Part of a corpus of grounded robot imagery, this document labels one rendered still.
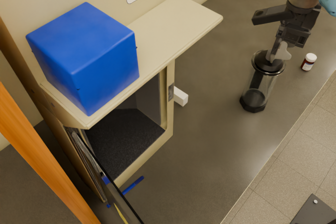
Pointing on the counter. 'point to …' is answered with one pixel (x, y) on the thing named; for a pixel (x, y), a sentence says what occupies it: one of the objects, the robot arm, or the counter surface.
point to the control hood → (145, 53)
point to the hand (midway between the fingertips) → (271, 54)
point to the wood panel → (40, 157)
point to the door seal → (112, 182)
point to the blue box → (86, 56)
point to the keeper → (171, 92)
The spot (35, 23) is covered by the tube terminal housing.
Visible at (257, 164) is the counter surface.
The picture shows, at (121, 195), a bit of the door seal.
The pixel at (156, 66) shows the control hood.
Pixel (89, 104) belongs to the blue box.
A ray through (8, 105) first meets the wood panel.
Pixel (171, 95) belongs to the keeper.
